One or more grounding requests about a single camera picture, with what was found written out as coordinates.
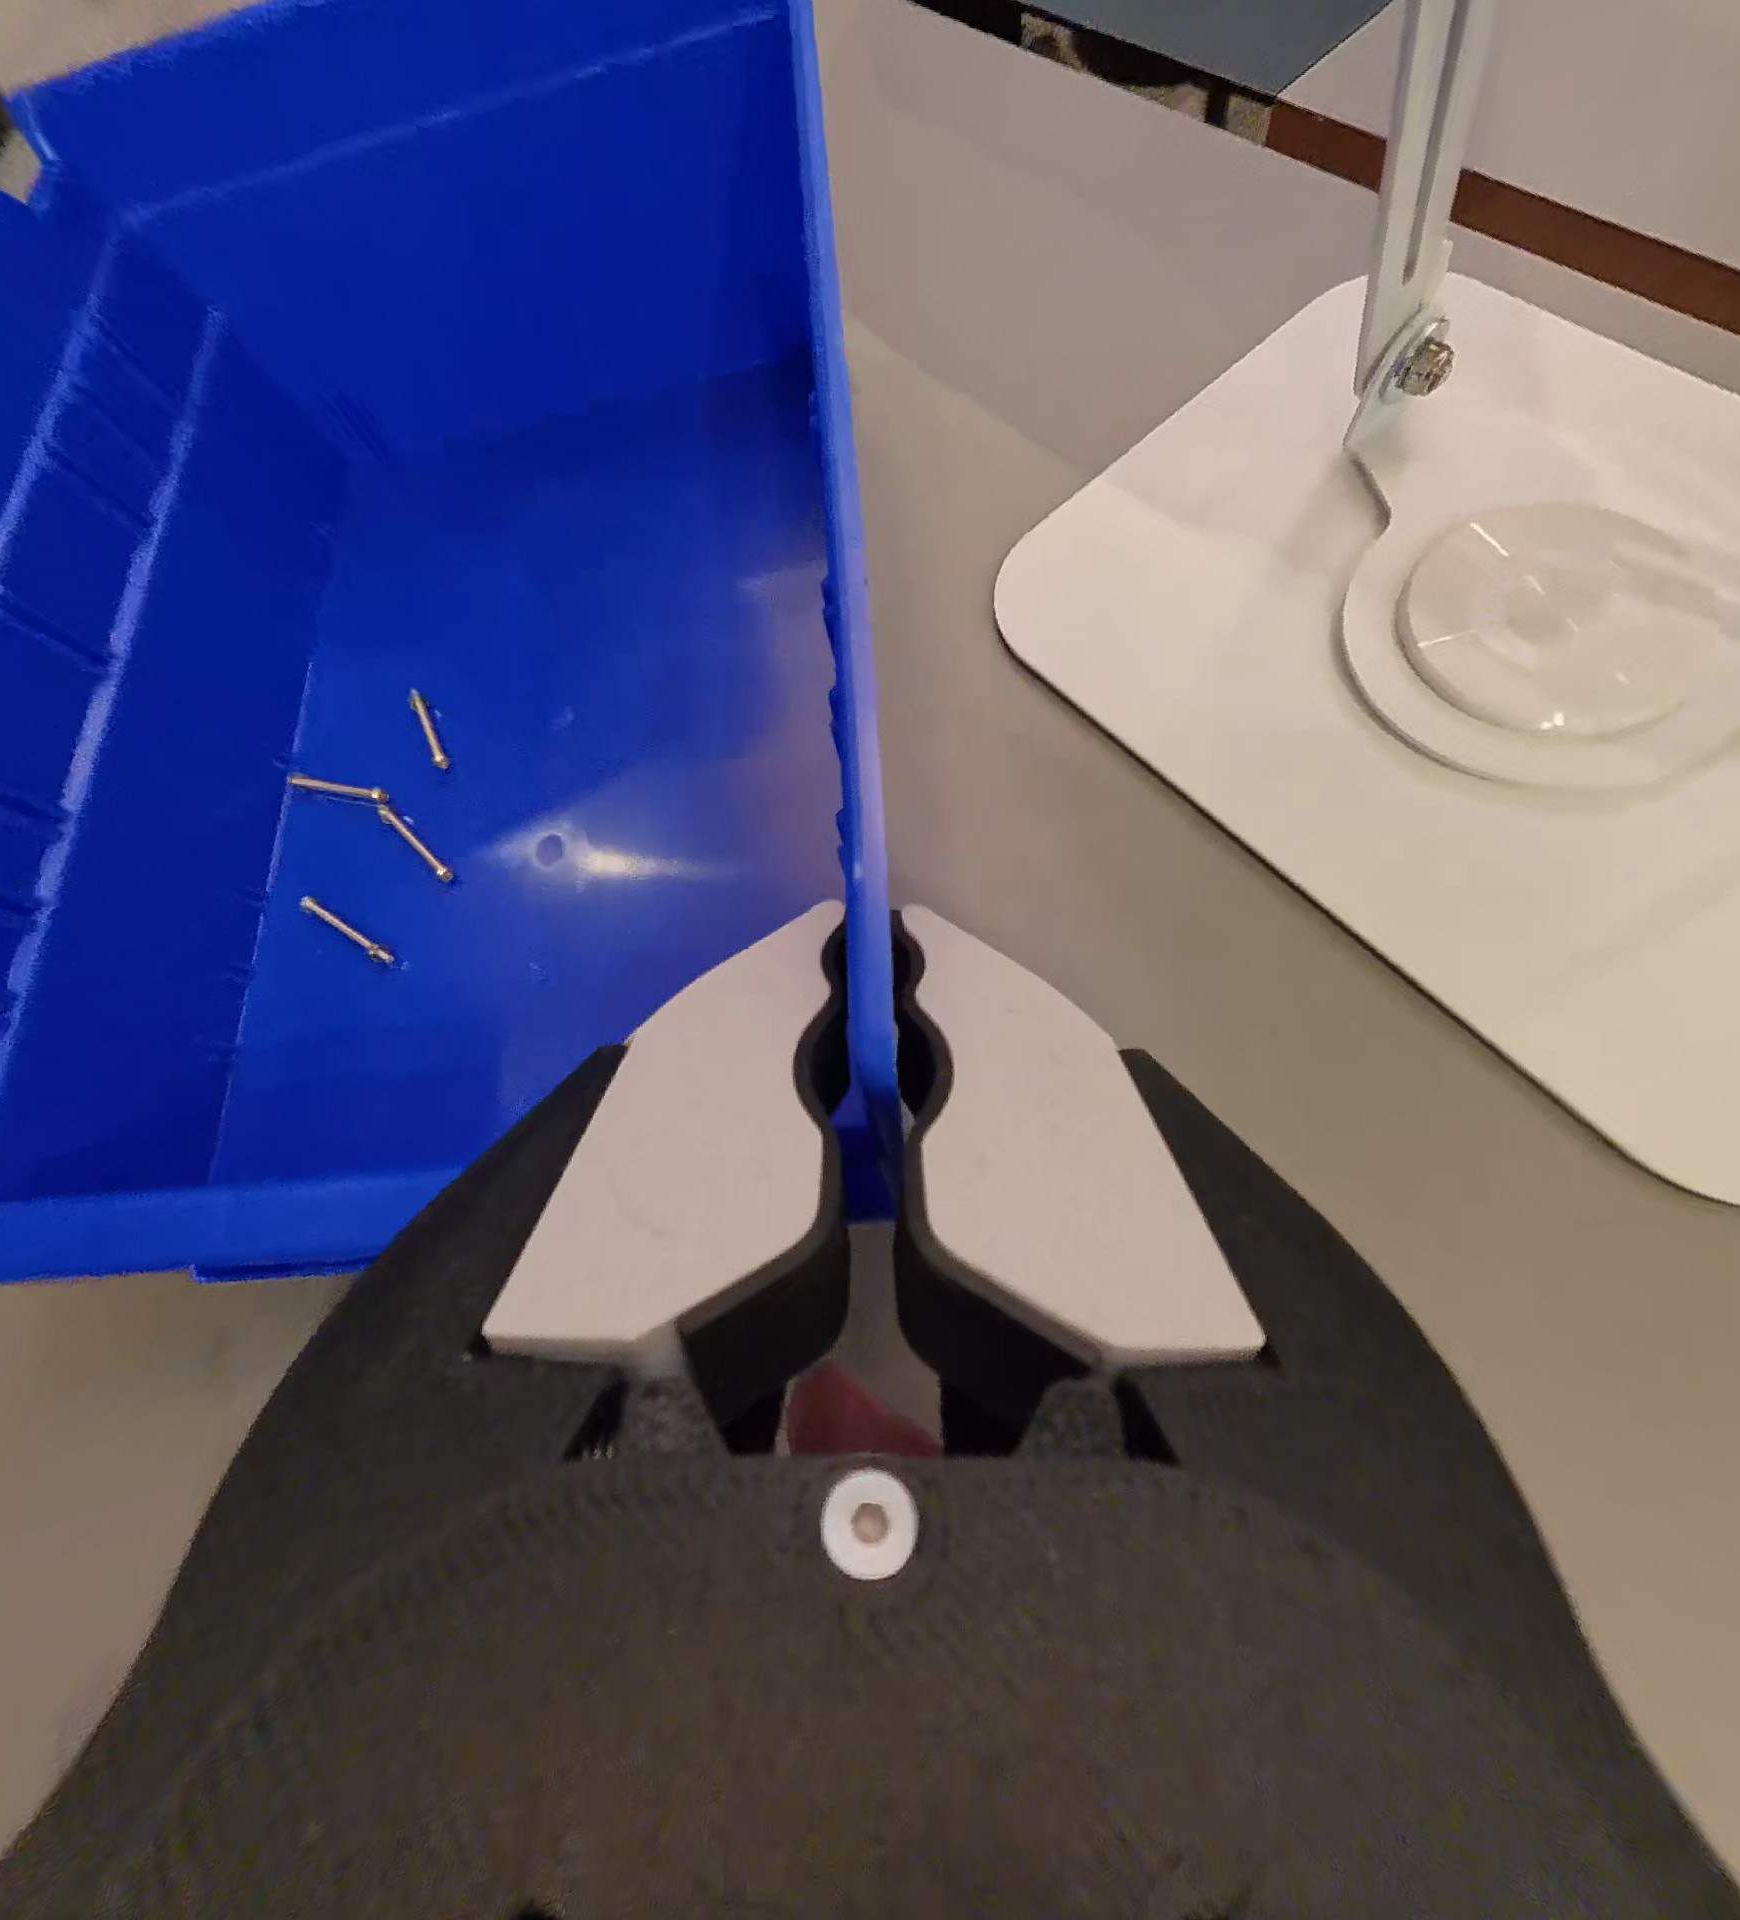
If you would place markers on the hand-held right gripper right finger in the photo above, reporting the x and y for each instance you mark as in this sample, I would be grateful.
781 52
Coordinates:
1079 1169

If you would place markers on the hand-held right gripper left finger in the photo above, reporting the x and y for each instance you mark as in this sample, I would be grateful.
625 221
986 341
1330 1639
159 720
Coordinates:
674 1169

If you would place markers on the blue plastic bin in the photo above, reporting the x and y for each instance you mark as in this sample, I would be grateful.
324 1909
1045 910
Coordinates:
511 450

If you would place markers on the silver bolt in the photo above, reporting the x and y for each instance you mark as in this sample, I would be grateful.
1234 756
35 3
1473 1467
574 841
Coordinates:
427 727
419 844
347 929
339 789

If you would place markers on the white document stand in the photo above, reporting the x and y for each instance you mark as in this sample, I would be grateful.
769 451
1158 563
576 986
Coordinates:
1261 675

